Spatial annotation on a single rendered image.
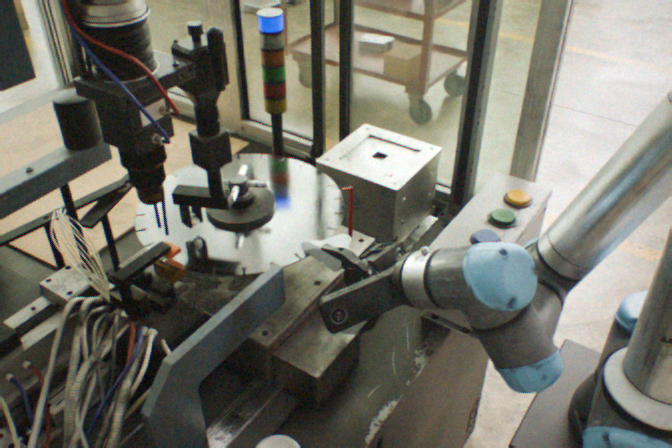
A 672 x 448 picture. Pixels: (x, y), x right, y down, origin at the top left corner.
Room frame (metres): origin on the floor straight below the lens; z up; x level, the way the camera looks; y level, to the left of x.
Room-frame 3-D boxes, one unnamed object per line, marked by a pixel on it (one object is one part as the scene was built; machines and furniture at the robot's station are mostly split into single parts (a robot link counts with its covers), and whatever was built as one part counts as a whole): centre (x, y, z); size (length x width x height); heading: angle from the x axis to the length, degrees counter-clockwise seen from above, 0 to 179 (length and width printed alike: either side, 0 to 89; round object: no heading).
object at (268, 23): (1.15, 0.12, 1.14); 0.05 x 0.04 x 0.03; 56
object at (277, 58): (1.15, 0.12, 1.08); 0.05 x 0.04 x 0.03; 56
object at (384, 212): (1.10, -0.08, 0.82); 0.18 x 0.18 x 0.15; 56
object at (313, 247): (0.74, 0.00, 0.96); 0.09 x 0.06 x 0.03; 46
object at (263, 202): (0.85, 0.15, 0.96); 0.11 x 0.11 x 0.03
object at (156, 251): (0.69, 0.26, 0.95); 0.10 x 0.03 x 0.07; 146
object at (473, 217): (0.90, -0.27, 0.82); 0.28 x 0.11 x 0.15; 146
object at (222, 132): (0.78, 0.17, 1.17); 0.06 x 0.05 x 0.20; 137
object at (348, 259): (0.69, -0.01, 0.97); 0.09 x 0.02 x 0.05; 46
